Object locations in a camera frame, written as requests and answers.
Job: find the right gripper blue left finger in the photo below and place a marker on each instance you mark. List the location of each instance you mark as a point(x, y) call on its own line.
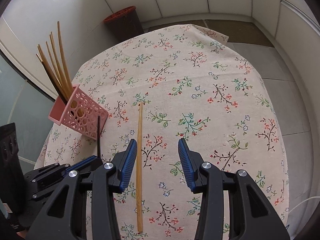
point(105, 179)

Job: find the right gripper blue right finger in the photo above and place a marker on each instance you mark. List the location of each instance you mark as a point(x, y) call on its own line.
point(205, 178)

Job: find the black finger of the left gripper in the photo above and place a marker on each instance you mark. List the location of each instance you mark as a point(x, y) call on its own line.
point(43, 181)

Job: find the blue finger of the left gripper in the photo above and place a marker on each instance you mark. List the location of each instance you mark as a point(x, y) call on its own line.
point(82, 162)

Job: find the bamboo chopstick three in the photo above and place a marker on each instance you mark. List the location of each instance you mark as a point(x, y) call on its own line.
point(139, 172)

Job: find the black chopstick two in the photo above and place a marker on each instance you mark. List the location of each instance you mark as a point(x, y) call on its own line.
point(98, 138)

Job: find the pink perforated utensil holder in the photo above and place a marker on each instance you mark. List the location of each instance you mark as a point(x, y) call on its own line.
point(81, 114)

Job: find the bamboo chopstick eight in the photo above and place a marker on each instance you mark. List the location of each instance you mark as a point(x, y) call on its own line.
point(53, 45)

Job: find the bamboo chopstick two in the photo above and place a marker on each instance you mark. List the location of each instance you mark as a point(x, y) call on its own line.
point(43, 57)

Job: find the bamboo chopstick six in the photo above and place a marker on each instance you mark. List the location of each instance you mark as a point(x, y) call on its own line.
point(64, 63)

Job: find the black chopstick one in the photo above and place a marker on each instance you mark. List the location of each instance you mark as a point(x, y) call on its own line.
point(55, 84)

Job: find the bamboo chopstick one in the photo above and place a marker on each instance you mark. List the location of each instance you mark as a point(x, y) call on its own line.
point(49, 70)

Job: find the glass sliding door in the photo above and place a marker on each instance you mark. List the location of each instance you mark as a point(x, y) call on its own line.
point(28, 108)

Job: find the floral tablecloth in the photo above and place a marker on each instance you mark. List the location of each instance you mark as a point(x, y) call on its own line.
point(185, 83)

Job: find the dark trash bin red liner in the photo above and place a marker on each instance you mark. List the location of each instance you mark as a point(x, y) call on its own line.
point(124, 24)

